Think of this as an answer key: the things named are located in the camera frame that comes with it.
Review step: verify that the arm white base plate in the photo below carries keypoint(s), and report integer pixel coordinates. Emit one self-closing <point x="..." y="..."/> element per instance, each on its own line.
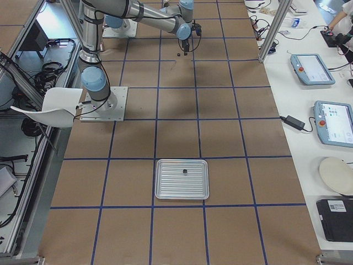
<point x="112" y="110"/>
<point x="125" y="30"/>

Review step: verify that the black power adapter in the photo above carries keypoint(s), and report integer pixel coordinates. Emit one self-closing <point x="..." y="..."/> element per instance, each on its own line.
<point x="293" y="122"/>

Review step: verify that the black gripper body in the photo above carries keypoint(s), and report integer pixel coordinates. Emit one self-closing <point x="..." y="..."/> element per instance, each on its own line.
<point x="185" y="43"/>

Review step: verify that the blue teach pendant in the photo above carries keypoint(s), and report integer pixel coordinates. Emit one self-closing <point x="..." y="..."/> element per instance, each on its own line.
<point x="311" y="70"/>
<point x="334" y="123"/>

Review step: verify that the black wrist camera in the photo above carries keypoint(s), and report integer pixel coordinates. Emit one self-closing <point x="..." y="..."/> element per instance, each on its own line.
<point x="197" y="29"/>

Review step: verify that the silver ribbed metal tray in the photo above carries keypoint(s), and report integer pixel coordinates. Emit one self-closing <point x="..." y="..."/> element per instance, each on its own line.
<point x="172" y="184"/>

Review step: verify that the white round plate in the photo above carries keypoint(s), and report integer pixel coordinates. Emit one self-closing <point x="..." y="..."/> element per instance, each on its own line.
<point x="337" y="175"/>

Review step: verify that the aluminium frame post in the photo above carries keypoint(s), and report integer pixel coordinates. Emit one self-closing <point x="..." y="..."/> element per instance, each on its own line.
<point x="274" y="28"/>

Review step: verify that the far blue teach pendant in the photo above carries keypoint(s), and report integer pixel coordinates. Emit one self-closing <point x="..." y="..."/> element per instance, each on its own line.
<point x="311" y="70"/>

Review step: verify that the near blue teach pendant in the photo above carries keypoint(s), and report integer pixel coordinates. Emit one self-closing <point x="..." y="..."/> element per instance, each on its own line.
<point x="334" y="123"/>

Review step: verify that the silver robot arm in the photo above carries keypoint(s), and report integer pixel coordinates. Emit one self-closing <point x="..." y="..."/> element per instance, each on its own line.
<point x="93" y="76"/>
<point x="176" y="19"/>

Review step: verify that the white plastic chair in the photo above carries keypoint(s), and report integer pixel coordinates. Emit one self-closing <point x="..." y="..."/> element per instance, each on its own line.
<point x="58" y="108"/>

